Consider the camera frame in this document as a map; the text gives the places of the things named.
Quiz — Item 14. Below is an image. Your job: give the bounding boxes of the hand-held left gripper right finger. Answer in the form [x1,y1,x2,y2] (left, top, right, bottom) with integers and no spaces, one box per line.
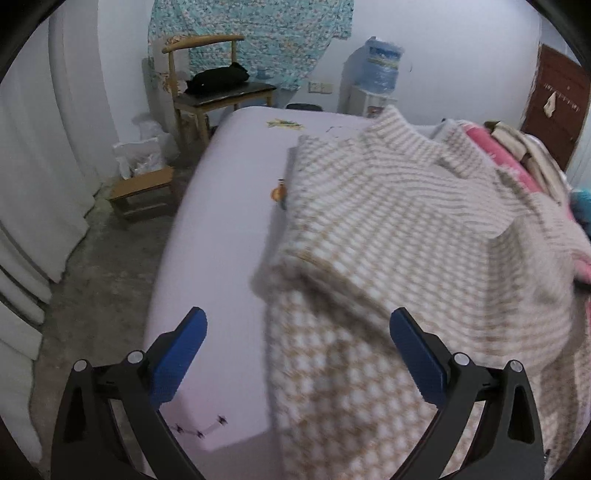
[389,307,546,480]

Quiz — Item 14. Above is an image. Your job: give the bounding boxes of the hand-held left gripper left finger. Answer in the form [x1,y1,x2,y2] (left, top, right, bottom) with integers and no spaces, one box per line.
[51,306,208,480]

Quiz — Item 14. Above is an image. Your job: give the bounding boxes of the beige white houndstooth sweater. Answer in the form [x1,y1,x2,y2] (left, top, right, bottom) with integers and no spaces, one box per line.
[252,105,591,480]

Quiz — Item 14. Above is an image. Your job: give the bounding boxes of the beige clothes pile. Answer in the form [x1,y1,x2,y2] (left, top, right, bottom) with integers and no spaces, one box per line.
[485,120,568,204]

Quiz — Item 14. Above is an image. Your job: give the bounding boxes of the small wooden stool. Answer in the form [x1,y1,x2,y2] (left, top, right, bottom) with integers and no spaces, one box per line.
[108,166,178,222]

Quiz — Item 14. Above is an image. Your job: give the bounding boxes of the pink floral blanket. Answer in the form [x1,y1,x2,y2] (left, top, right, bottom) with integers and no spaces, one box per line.
[464,122,591,333]

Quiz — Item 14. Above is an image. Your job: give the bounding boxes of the white plastic bags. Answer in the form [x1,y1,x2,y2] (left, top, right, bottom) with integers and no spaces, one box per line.
[113,113,178,178]

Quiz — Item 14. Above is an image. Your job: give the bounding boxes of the white curtain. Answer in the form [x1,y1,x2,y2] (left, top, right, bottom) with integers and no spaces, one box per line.
[0,0,121,462]

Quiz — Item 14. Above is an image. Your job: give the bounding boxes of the white water dispenser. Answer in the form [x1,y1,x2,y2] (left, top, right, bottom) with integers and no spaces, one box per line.
[339,46,398,118]

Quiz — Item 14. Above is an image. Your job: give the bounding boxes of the brown wooden door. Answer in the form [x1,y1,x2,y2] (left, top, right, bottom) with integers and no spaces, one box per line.
[521,44,591,169]

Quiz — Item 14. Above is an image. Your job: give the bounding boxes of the black bag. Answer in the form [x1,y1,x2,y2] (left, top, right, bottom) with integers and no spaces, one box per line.
[185,62,251,97]

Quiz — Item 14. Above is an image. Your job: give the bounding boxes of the wooden chair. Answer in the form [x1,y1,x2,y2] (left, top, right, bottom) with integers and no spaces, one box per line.
[161,34,278,153]

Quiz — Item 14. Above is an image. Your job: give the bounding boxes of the teal floral hanging cloth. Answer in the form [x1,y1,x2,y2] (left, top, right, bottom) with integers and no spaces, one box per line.
[148,0,355,90]

